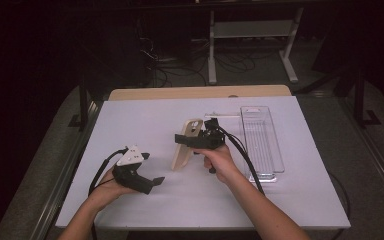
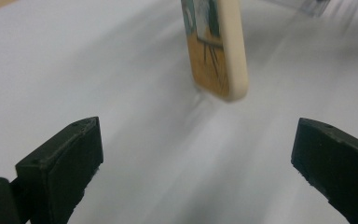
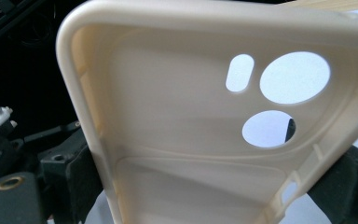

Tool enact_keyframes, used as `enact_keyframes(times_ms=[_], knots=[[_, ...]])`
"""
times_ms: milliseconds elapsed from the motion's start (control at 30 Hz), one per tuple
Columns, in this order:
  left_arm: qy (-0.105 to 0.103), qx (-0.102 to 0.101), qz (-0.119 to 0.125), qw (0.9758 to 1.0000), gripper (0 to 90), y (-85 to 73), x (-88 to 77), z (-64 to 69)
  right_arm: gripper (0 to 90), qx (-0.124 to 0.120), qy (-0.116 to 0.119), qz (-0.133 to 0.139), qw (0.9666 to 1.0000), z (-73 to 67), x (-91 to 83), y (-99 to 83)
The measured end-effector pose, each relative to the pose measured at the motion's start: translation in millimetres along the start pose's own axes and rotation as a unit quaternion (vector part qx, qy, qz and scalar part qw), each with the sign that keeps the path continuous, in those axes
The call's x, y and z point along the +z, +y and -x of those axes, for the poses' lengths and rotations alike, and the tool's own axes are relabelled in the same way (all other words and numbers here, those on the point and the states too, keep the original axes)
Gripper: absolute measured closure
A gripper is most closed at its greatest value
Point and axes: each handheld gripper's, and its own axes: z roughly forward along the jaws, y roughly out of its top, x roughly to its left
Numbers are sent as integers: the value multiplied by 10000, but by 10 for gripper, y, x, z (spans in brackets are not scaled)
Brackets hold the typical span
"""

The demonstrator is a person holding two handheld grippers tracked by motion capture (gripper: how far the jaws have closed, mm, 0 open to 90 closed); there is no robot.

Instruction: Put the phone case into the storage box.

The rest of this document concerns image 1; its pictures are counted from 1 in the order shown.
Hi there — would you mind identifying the beige wooden table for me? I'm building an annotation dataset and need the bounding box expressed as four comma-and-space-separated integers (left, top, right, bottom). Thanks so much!
108, 84, 293, 102

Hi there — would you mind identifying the white metal table frame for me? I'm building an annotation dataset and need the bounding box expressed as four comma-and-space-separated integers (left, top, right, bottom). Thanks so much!
207, 6, 305, 85

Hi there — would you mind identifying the person's right hand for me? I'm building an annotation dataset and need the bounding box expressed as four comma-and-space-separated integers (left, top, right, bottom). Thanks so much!
193, 144, 245, 186

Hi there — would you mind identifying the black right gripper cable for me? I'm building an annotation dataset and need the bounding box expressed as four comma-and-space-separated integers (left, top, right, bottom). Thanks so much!
214, 124, 351, 221

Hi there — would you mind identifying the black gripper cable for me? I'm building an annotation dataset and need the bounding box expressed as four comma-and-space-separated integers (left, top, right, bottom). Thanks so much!
214, 124, 351, 221
88, 147, 130, 196

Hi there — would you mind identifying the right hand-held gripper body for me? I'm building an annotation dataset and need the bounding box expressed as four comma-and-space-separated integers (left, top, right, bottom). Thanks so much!
193, 112, 242, 150

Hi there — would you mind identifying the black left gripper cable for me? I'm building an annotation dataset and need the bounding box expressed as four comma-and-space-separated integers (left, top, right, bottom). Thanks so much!
88, 147, 130, 196

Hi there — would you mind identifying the beige painted phone case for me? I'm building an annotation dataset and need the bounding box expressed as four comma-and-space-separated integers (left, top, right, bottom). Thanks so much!
170, 117, 204, 172

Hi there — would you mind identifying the person's left hand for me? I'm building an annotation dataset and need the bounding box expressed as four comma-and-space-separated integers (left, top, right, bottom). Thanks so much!
87, 166, 135, 210

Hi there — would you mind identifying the black metal stand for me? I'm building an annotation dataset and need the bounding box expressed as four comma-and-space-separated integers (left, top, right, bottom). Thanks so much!
352, 65, 383, 130
67, 75, 92, 132

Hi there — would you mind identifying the black floor cable tangle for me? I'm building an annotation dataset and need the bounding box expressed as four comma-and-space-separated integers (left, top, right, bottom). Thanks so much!
213, 49, 258, 74
138, 35, 208, 88

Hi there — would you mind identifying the metal table rail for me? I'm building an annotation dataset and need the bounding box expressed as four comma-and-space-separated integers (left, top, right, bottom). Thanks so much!
340, 98, 384, 205
29, 99, 103, 240

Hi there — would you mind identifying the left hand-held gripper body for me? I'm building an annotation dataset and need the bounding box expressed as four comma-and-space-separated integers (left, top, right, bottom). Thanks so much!
112, 144, 146, 188

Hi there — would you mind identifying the clear plastic tray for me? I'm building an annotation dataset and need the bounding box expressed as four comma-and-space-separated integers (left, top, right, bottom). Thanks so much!
239, 105, 286, 184

